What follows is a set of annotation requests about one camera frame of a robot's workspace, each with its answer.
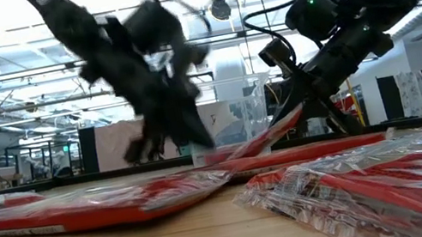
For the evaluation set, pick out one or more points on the small black background robot arm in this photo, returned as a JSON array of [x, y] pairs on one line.
[[138, 151]]

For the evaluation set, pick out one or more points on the black upright panel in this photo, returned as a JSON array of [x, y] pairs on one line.
[[89, 150], [390, 97]]

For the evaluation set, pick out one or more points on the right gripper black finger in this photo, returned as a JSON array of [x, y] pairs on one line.
[[284, 101], [342, 119]]

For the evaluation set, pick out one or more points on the red storage bins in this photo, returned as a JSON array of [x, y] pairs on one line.
[[347, 103]]

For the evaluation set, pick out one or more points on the patterned white curtain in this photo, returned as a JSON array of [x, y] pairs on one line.
[[415, 93]]

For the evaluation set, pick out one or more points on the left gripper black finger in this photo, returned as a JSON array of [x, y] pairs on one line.
[[156, 134], [190, 126]]

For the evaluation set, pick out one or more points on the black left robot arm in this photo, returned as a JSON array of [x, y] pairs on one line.
[[62, 18]]

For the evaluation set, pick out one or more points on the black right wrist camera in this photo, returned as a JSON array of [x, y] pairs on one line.
[[275, 52]]

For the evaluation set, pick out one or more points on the teal box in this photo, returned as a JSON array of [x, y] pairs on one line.
[[186, 151]]

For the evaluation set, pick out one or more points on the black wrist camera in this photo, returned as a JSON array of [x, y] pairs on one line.
[[196, 54], [275, 52]]

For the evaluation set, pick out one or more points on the pink cloth partition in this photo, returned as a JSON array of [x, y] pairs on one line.
[[116, 146]]

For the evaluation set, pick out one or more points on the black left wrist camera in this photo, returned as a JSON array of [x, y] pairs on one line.
[[196, 54]]

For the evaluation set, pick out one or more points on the clear plastic bin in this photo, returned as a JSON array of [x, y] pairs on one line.
[[248, 107]]

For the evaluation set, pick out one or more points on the white paper bin label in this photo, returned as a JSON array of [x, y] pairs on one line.
[[224, 120]]

